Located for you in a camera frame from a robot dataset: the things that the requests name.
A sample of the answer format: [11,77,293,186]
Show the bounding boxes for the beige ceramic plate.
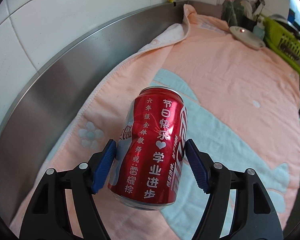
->
[229,26,266,50]

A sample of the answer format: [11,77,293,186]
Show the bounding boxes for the green dish rack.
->
[263,17,300,76]

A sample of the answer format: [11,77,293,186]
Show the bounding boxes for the pink airplane towel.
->
[9,4,300,240]

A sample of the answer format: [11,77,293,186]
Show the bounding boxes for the red cola can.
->
[108,86,187,211]

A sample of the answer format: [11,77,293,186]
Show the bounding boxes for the teal soap bottle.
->
[253,25,265,40]

